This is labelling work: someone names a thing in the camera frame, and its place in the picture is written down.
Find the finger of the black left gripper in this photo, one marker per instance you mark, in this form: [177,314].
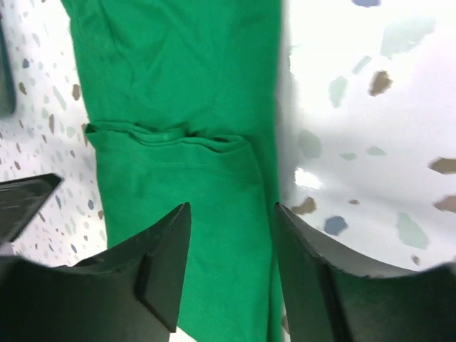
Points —
[21,200]

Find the teal plastic basket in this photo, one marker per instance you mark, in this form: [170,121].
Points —
[7,90]

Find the green t shirt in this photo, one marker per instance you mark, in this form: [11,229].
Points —
[181,105]

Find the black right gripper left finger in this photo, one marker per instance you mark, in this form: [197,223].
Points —
[130,292]

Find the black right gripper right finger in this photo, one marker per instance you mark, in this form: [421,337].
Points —
[333,293]

